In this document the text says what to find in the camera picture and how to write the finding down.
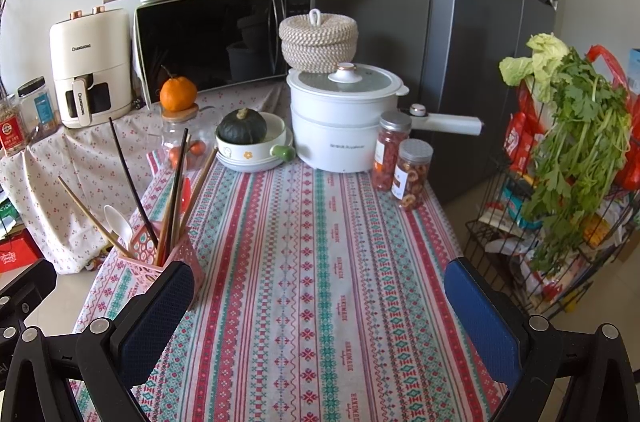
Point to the small floral cabinet cloth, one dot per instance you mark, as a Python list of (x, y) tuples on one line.
[(65, 182)]

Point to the dried branches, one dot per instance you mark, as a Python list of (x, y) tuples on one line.
[(3, 10)]

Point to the black microwave oven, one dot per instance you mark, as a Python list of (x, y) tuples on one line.
[(210, 37)]

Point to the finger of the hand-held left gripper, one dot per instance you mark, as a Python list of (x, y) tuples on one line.
[(30, 282)]

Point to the red plastic bag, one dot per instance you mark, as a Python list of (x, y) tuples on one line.
[(627, 162)]

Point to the short dried fruit jar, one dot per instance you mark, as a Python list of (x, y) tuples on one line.
[(410, 177)]

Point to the napa cabbage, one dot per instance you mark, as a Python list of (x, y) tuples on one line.
[(545, 52)]

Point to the glass pot lid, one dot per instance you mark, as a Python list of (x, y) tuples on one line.
[(370, 80)]

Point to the dark brown chopstick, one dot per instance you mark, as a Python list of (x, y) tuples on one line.
[(181, 189), (172, 197)]

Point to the blue label jar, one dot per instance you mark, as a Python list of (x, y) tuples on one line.
[(42, 112)]

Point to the pink plastic utensil basket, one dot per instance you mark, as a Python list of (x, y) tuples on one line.
[(142, 272)]

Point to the blue and white carton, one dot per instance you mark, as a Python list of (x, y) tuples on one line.
[(634, 67)]

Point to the cream air fryer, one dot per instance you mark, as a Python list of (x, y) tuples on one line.
[(85, 47)]

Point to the striped patterned tablecloth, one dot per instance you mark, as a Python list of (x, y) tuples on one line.
[(310, 277)]

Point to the white plastic spoon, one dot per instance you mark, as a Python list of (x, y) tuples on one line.
[(116, 219)]

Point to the white electric pot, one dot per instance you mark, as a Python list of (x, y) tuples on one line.
[(335, 137)]

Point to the orange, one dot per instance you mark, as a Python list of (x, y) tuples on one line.
[(177, 95)]

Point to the wooden chopstick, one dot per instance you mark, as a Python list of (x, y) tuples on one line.
[(199, 184), (87, 213)]

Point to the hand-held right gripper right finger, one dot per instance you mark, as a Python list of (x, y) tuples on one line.
[(480, 317)]

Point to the woven lidded basket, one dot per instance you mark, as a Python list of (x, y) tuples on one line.
[(320, 45)]

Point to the dark green squash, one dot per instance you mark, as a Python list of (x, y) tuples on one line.
[(242, 127)]

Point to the red label jar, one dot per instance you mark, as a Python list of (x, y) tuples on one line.
[(11, 130)]

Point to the red box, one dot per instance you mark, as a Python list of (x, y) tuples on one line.
[(17, 252)]

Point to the black chopstick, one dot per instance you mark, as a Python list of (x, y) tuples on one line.
[(131, 182)]

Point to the tall red snack jar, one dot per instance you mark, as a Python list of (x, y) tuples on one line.
[(387, 157)]

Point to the white plate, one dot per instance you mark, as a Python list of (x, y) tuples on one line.
[(250, 167)]

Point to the leafy green herbs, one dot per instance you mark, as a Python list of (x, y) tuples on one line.
[(575, 137)]

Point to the red snack packet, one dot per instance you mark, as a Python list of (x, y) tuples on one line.
[(517, 137)]

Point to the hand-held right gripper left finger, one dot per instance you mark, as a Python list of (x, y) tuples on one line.
[(160, 322)]

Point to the red plastic spoon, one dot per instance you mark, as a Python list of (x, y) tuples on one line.
[(186, 194)]

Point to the glass jar with tomatoes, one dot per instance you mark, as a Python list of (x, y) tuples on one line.
[(170, 132)]

